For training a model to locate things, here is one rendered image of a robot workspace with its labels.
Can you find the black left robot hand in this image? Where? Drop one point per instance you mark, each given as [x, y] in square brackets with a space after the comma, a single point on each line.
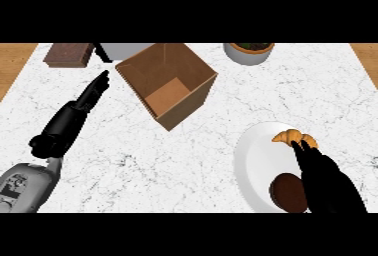
[67, 123]

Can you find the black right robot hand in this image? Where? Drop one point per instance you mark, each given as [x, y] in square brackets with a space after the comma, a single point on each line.
[327, 185]

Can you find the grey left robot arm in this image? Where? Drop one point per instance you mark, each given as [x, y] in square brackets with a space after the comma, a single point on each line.
[22, 188]

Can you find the chocolate cupcake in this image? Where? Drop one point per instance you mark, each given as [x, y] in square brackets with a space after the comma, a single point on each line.
[288, 193]

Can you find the white oval plate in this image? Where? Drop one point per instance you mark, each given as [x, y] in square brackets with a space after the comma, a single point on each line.
[259, 163]

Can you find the open cardboard box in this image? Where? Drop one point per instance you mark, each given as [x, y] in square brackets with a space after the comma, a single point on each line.
[167, 83]

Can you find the golden croissant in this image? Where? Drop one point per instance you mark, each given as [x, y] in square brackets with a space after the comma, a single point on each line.
[290, 136]

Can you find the brown rectangular block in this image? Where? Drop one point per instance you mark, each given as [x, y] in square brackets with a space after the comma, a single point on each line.
[68, 55]

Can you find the pale grey appliance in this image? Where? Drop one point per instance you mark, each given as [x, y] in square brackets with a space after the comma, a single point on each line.
[120, 50]

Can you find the white pot with plant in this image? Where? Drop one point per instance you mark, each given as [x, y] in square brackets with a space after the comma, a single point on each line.
[248, 53]

